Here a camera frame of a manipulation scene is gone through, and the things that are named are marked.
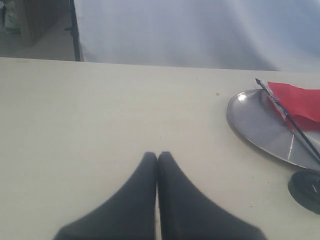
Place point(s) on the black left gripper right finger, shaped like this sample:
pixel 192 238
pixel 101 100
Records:
pixel 187 214

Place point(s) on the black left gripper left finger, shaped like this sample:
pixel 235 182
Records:
pixel 128 215

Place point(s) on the red and white flag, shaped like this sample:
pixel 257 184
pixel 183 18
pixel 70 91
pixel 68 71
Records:
pixel 299 108

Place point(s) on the round black flag base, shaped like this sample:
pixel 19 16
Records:
pixel 304 187

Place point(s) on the round metal plate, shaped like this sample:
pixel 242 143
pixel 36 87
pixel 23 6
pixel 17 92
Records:
pixel 252 115

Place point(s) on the black backdrop stand pole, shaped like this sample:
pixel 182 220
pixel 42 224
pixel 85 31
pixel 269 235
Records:
pixel 74 31

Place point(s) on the white backdrop cloth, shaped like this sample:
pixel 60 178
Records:
pixel 269 35

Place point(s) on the green and white bag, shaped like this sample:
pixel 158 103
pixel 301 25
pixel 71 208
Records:
pixel 9 17

